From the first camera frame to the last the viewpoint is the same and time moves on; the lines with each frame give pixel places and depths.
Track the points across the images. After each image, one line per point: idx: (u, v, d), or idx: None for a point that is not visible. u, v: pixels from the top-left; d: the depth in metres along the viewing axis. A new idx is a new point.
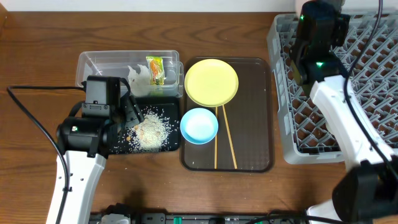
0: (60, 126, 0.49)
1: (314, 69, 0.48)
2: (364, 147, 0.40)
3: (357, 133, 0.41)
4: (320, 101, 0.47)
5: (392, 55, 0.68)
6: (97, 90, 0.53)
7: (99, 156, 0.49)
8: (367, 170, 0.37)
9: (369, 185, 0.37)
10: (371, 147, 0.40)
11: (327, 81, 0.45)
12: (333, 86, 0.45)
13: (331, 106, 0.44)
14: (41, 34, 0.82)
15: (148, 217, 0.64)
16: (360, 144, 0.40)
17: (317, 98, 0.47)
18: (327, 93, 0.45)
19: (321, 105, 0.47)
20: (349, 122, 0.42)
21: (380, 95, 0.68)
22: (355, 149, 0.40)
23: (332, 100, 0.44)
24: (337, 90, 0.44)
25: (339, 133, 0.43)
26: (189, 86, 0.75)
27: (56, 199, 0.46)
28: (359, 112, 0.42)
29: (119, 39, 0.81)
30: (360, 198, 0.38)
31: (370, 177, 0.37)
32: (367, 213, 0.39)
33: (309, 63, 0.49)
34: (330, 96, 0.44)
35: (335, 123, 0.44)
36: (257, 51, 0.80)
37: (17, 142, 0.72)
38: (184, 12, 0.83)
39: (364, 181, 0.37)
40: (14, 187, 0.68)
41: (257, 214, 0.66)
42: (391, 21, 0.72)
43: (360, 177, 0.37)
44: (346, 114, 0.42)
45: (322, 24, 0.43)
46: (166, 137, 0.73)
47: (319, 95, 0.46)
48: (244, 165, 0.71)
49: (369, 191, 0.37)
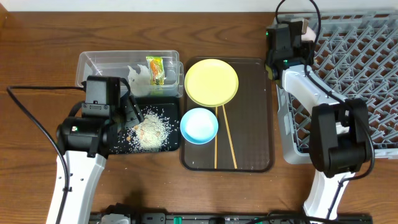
0: (60, 126, 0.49)
1: (281, 65, 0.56)
2: (322, 98, 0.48)
3: (314, 89, 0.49)
4: (289, 84, 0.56)
5: (392, 55, 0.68)
6: (97, 90, 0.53)
7: (99, 156, 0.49)
8: (325, 109, 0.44)
9: (328, 121, 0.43)
10: (327, 96, 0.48)
11: (291, 68, 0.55)
12: (296, 68, 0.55)
13: (295, 80, 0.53)
14: (41, 34, 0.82)
15: (148, 217, 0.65)
16: (319, 96, 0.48)
17: (287, 83, 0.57)
18: (291, 73, 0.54)
19: (291, 87, 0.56)
20: (308, 85, 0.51)
21: (380, 95, 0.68)
22: (316, 100, 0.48)
23: (294, 76, 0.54)
24: (298, 69, 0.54)
25: (306, 100, 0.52)
26: (189, 86, 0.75)
27: (56, 199, 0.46)
28: (318, 80, 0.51)
29: (119, 39, 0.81)
30: (324, 135, 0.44)
31: (328, 114, 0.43)
32: (337, 153, 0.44)
33: (278, 63, 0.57)
34: (293, 74, 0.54)
35: (301, 93, 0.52)
36: (257, 51, 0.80)
37: (17, 143, 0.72)
38: (184, 12, 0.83)
39: (323, 117, 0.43)
40: (14, 186, 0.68)
41: (257, 214, 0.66)
42: (391, 21, 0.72)
43: (320, 113, 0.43)
44: (306, 82, 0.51)
45: (279, 30, 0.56)
46: (166, 137, 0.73)
47: (287, 79, 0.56)
48: (244, 164, 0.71)
49: (329, 127, 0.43)
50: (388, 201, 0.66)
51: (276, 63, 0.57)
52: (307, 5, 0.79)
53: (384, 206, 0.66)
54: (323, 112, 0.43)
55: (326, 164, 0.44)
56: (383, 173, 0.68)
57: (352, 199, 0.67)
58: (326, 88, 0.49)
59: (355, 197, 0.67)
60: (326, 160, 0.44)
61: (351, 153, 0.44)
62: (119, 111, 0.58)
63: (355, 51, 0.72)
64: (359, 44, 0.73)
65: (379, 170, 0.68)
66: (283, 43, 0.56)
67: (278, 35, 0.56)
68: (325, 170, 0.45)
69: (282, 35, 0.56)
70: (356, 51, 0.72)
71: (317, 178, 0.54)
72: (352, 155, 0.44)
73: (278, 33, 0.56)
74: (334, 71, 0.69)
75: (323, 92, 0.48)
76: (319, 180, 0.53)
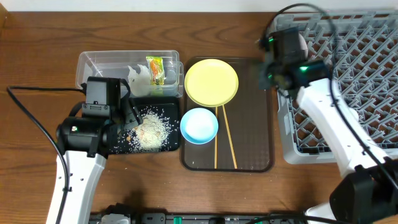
0: (60, 126, 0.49)
1: (298, 73, 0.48)
2: (357, 152, 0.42)
3: (346, 134, 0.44)
4: (310, 109, 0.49)
5: (392, 55, 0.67)
6: (98, 91, 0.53)
7: (99, 156, 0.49)
8: (362, 176, 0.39)
9: (366, 191, 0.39)
10: (363, 152, 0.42)
11: (313, 85, 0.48)
12: (320, 88, 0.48)
13: (321, 112, 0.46)
14: (41, 34, 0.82)
15: (148, 217, 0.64)
16: (354, 149, 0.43)
17: (305, 104, 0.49)
18: (315, 99, 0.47)
19: (310, 111, 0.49)
20: (337, 127, 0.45)
21: (380, 95, 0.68)
22: (349, 153, 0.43)
23: (319, 105, 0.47)
24: (323, 93, 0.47)
25: (331, 142, 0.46)
26: (190, 86, 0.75)
27: (57, 199, 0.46)
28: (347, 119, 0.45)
29: (119, 39, 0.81)
30: (357, 202, 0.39)
31: (366, 183, 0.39)
32: (367, 218, 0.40)
33: (293, 68, 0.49)
34: (318, 101, 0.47)
35: (325, 132, 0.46)
36: (257, 51, 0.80)
37: (17, 142, 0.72)
38: (184, 12, 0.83)
39: (362, 187, 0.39)
40: (14, 187, 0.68)
41: (258, 214, 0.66)
42: (391, 21, 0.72)
43: (356, 182, 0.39)
44: (336, 118, 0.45)
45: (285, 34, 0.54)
46: (166, 137, 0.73)
47: (306, 98, 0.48)
48: (244, 165, 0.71)
49: (365, 195, 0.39)
50: None
51: (288, 68, 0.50)
52: (307, 5, 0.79)
53: None
54: (359, 179, 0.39)
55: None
56: None
57: None
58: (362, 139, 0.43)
59: None
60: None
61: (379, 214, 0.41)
62: (119, 112, 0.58)
63: (355, 51, 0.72)
64: (360, 44, 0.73)
65: None
66: (293, 46, 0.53)
67: (284, 40, 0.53)
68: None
69: (290, 39, 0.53)
70: (356, 51, 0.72)
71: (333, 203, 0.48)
72: (381, 215, 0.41)
73: (283, 40, 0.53)
74: (334, 72, 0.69)
75: (357, 144, 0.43)
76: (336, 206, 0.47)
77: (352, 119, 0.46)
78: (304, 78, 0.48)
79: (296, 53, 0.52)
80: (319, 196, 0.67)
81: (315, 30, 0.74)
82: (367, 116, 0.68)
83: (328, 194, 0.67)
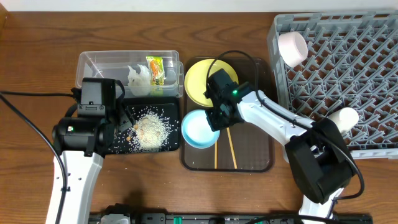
0: (56, 127, 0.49)
1: (232, 97, 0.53)
2: (288, 129, 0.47)
3: (277, 121, 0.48)
4: (249, 116, 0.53)
5: (392, 55, 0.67)
6: (93, 91, 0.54)
7: (96, 155, 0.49)
8: (296, 144, 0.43)
9: (306, 155, 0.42)
10: (293, 125, 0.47)
11: (244, 99, 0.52)
12: (250, 98, 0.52)
13: (255, 113, 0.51)
14: (41, 34, 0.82)
15: (148, 216, 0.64)
16: (285, 126, 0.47)
17: (245, 116, 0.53)
18: (247, 106, 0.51)
19: (250, 117, 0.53)
20: (269, 117, 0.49)
21: (380, 95, 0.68)
22: (283, 132, 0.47)
23: (252, 109, 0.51)
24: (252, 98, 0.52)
25: (272, 132, 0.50)
26: (190, 86, 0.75)
27: (55, 199, 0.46)
28: (277, 109, 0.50)
29: (119, 39, 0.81)
30: (306, 170, 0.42)
31: (303, 148, 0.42)
32: (326, 181, 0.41)
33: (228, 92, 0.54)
34: (250, 107, 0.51)
35: (265, 126, 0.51)
36: (257, 51, 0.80)
37: (17, 142, 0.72)
38: (184, 12, 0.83)
39: (301, 153, 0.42)
40: (14, 186, 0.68)
41: (258, 214, 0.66)
42: (391, 21, 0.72)
43: (294, 150, 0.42)
44: (267, 112, 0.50)
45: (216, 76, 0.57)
46: (166, 137, 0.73)
47: (244, 111, 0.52)
48: (244, 165, 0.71)
49: (308, 162, 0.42)
50: (387, 202, 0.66)
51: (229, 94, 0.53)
52: (306, 5, 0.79)
53: (384, 206, 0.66)
54: (296, 147, 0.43)
55: (319, 196, 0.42)
56: (384, 173, 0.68)
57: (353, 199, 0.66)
58: (288, 117, 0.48)
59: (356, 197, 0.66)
60: (319, 194, 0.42)
61: (337, 177, 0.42)
62: (115, 112, 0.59)
63: (355, 51, 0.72)
64: (359, 44, 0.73)
65: (380, 170, 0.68)
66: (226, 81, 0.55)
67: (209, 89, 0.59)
68: (320, 200, 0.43)
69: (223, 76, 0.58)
70: (356, 51, 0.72)
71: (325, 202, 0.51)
72: (339, 177, 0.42)
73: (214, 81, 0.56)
74: (334, 72, 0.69)
75: (286, 122, 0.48)
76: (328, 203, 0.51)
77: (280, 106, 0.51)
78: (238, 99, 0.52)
79: (229, 86, 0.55)
80: None
81: (315, 30, 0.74)
82: (367, 115, 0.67)
83: None
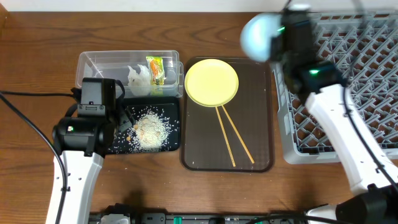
0: (56, 126, 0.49)
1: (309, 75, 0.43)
2: (370, 170, 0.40)
3: (361, 154, 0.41)
4: (318, 114, 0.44)
5: (392, 55, 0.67)
6: (93, 91, 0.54)
7: (96, 155, 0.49)
8: (372, 194, 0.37)
9: (378, 209, 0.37)
10: (377, 169, 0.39)
11: (324, 93, 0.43)
12: (332, 97, 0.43)
13: (331, 122, 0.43)
14: (41, 34, 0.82)
15: (148, 217, 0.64)
16: (366, 164, 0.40)
17: (314, 110, 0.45)
18: (328, 107, 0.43)
19: (320, 118, 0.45)
20: (349, 135, 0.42)
21: (380, 95, 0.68)
22: (359, 171, 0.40)
23: (331, 114, 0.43)
24: (336, 101, 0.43)
25: (342, 157, 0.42)
26: (190, 86, 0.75)
27: (55, 199, 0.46)
28: (361, 130, 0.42)
29: (119, 39, 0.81)
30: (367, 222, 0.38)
31: (378, 201, 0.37)
32: None
33: (300, 69, 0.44)
34: (330, 109, 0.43)
35: (337, 142, 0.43)
36: None
37: (16, 142, 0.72)
38: (184, 12, 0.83)
39: (373, 205, 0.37)
40: (14, 186, 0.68)
41: (257, 214, 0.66)
42: (391, 21, 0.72)
43: (369, 202, 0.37)
44: (350, 132, 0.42)
45: (300, 27, 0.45)
46: (166, 137, 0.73)
47: (317, 107, 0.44)
48: (244, 165, 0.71)
49: (375, 214, 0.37)
50: None
51: (300, 72, 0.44)
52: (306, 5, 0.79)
53: None
54: (372, 199, 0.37)
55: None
56: None
57: None
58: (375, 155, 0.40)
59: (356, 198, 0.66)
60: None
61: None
62: (115, 112, 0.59)
63: (355, 51, 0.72)
64: (359, 44, 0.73)
65: None
66: (306, 43, 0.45)
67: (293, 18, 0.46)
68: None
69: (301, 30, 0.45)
70: (356, 51, 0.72)
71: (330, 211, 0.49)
72: None
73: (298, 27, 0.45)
74: None
75: (372, 162, 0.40)
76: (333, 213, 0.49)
77: (365, 130, 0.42)
78: (315, 81, 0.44)
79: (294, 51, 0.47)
80: (319, 197, 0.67)
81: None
82: (367, 116, 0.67)
83: (328, 194, 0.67)
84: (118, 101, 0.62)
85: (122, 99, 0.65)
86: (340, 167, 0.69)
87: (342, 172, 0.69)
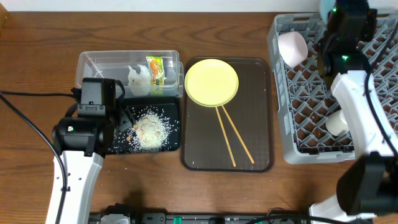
0: (56, 126, 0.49)
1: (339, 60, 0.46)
2: (377, 140, 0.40)
3: (372, 124, 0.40)
4: (339, 92, 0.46)
5: (392, 55, 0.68)
6: (93, 91, 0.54)
7: (96, 155, 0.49)
8: (374, 158, 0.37)
9: (377, 174, 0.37)
10: (383, 140, 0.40)
11: (349, 74, 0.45)
12: (355, 79, 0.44)
13: (350, 98, 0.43)
14: (41, 34, 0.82)
15: (148, 217, 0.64)
16: (374, 135, 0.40)
17: (337, 89, 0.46)
18: (348, 86, 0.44)
19: (341, 97, 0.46)
20: (364, 109, 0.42)
21: (380, 95, 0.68)
22: (367, 139, 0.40)
23: (352, 91, 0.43)
24: (357, 83, 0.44)
25: (354, 129, 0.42)
26: (190, 86, 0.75)
27: (55, 199, 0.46)
28: (377, 109, 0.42)
29: (119, 39, 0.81)
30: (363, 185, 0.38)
31: (379, 167, 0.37)
32: (370, 201, 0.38)
33: (334, 55, 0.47)
34: (351, 88, 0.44)
35: (351, 117, 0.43)
36: (257, 51, 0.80)
37: (16, 142, 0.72)
38: (184, 12, 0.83)
39: (372, 168, 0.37)
40: (14, 186, 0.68)
41: (258, 214, 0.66)
42: (390, 21, 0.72)
43: (369, 166, 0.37)
44: (366, 107, 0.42)
45: (353, 15, 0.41)
46: (166, 137, 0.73)
47: (339, 86, 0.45)
48: (244, 165, 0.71)
49: (373, 179, 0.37)
50: None
51: (334, 58, 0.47)
52: (306, 5, 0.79)
53: None
54: (373, 163, 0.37)
55: (354, 210, 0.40)
56: None
57: None
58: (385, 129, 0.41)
59: None
60: (355, 208, 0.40)
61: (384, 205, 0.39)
62: (115, 112, 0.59)
63: None
64: (359, 44, 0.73)
65: None
66: (351, 33, 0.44)
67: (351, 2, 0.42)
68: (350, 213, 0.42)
69: (354, 14, 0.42)
70: None
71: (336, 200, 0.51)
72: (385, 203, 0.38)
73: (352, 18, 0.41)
74: None
75: (380, 132, 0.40)
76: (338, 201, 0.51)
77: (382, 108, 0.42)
78: (344, 66, 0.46)
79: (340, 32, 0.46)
80: (319, 197, 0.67)
81: (314, 28, 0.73)
82: None
83: (327, 194, 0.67)
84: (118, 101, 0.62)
85: (122, 99, 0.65)
86: (340, 167, 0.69)
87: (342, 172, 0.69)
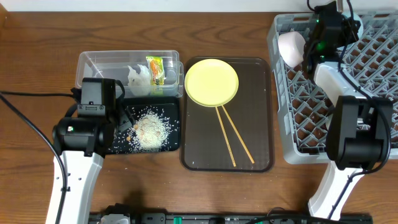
0: (56, 127, 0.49)
1: (319, 58, 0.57)
2: (350, 91, 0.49)
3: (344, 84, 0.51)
4: (320, 76, 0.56)
5: (392, 55, 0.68)
6: (93, 91, 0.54)
7: (96, 155, 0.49)
8: (350, 99, 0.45)
9: (352, 112, 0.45)
10: (356, 90, 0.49)
11: (326, 61, 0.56)
12: (331, 63, 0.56)
13: (327, 73, 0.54)
14: (41, 34, 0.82)
15: (148, 216, 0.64)
16: (348, 89, 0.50)
17: (319, 77, 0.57)
18: (324, 67, 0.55)
19: (322, 80, 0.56)
20: (338, 77, 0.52)
21: (380, 95, 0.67)
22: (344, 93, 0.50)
23: (328, 70, 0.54)
24: (331, 63, 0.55)
25: (334, 94, 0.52)
26: (189, 86, 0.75)
27: (55, 199, 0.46)
28: (349, 76, 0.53)
29: (119, 39, 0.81)
30: (343, 124, 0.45)
31: (354, 106, 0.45)
32: (352, 144, 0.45)
33: (314, 56, 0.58)
34: (327, 68, 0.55)
35: (331, 87, 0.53)
36: (257, 51, 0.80)
37: (16, 142, 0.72)
38: (184, 12, 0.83)
39: (349, 107, 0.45)
40: (15, 186, 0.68)
41: (257, 214, 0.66)
42: (391, 21, 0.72)
43: (345, 102, 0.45)
44: (339, 77, 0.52)
45: (331, 26, 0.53)
46: (166, 137, 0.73)
47: (319, 72, 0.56)
48: (244, 165, 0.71)
49: (349, 117, 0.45)
50: (387, 201, 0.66)
51: (315, 57, 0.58)
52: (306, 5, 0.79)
53: (383, 206, 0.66)
54: (349, 101, 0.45)
55: (340, 154, 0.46)
56: (384, 173, 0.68)
57: (352, 199, 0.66)
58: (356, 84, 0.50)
59: (356, 197, 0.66)
60: (341, 150, 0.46)
61: (366, 147, 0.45)
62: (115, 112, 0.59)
63: (355, 51, 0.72)
64: (359, 44, 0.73)
65: (380, 171, 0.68)
66: (329, 39, 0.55)
67: (330, 14, 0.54)
68: (337, 160, 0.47)
69: (332, 23, 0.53)
70: (356, 51, 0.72)
71: (326, 174, 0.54)
72: (366, 147, 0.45)
73: (329, 27, 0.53)
74: None
75: (352, 87, 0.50)
76: (329, 174, 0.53)
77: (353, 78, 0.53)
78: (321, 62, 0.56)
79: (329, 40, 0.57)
80: None
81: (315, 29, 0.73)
82: None
83: None
84: (118, 101, 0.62)
85: (122, 99, 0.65)
86: None
87: None
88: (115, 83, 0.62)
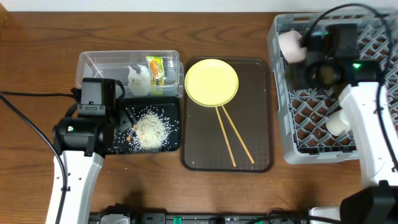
0: (56, 127, 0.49)
1: (351, 68, 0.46)
2: (387, 166, 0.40)
3: (382, 149, 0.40)
4: (348, 107, 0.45)
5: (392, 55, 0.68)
6: (93, 91, 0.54)
7: (96, 155, 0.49)
8: (384, 193, 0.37)
9: (383, 209, 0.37)
10: (393, 167, 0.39)
11: (361, 86, 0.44)
12: (365, 95, 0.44)
13: (360, 115, 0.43)
14: (41, 34, 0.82)
15: (148, 217, 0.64)
16: (384, 160, 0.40)
17: (346, 102, 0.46)
18: (360, 103, 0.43)
19: (348, 112, 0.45)
20: (375, 130, 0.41)
21: None
22: (377, 163, 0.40)
23: (362, 109, 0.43)
24: (370, 98, 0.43)
25: (360, 147, 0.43)
26: (189, 86, 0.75)
27: (55, 198, 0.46)
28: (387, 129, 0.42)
29: (119, 39, 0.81)
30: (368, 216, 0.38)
31: (388, 202, 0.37)
32: None
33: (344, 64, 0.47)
34: (361, 104, 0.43)
35: (359, 132, 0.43)
36: (257, 51, 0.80)
37: (16, 142, 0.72)
38: (184, 12, 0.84)
39: (380, 203, 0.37)
40: (14, 186, 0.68)
41: (257, 214, 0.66)
42: (391, 21, 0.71)
43: (377, 196, 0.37)
44: (376, 129, 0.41)
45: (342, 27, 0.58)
46: (166, 137, 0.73)
47: (349, 99, 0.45)
48: (244, 165, 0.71)
49: (379, 213, 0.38)
50: None
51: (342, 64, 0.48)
52: (306, 5, 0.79)
53: None
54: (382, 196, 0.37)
55: None
56: None
57: None
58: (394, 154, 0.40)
59: None
60: None
61: None
62: (115, 112, 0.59)
63: None
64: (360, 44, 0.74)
65: None
66: (346, 42, 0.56)
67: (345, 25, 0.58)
68: None
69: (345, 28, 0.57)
70: None
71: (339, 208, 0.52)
72: None
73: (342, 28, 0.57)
74: None
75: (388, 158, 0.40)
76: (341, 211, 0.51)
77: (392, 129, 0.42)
78: (352, 76, 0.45)
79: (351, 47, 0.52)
80: (319, 196, 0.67)
81: None
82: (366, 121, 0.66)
83: (327, 194, 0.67)
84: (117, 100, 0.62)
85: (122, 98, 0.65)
86: (340, 167, 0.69)
87: (342, 173, 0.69)
88: (115, 83, 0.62)
